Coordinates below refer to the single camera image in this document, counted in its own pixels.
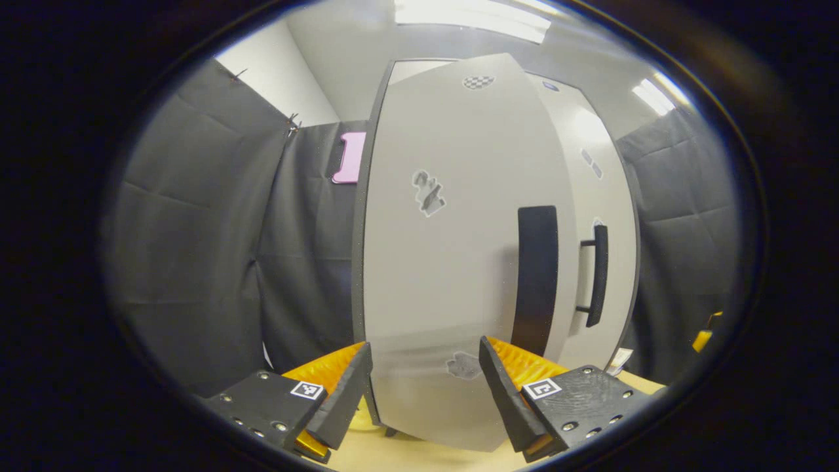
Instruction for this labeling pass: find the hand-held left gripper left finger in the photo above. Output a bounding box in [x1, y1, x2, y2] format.
[200, 341, 374, 465]

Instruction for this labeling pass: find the large ceiling light panel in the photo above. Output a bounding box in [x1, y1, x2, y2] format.
[393, 0, 551, 43]

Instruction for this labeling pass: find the grey cabinet door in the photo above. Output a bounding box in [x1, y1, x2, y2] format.
[524, 72, 640, 374]
[362, 52, 581, 453]

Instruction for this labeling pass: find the black door handle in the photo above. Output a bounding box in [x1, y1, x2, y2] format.
[576, 225, 609, 328]
[511, 205, 559, 358]

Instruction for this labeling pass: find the black backdrop cloth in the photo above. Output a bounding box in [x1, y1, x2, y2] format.
[102, 58, 371, 397]
[616, 105, 741, 384]

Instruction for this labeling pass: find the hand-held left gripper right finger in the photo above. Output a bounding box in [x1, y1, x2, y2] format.
[478, 336, 666, 463]

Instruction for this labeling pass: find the small ceiling light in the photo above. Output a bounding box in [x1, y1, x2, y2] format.
[633, 72, 689, 117]

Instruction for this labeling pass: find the grey shoe cabinet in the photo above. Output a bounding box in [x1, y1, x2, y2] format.
[351, 52, 642, 453]

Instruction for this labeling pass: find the white flat box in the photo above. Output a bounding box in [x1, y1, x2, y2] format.
[606, 347, 634, 376]

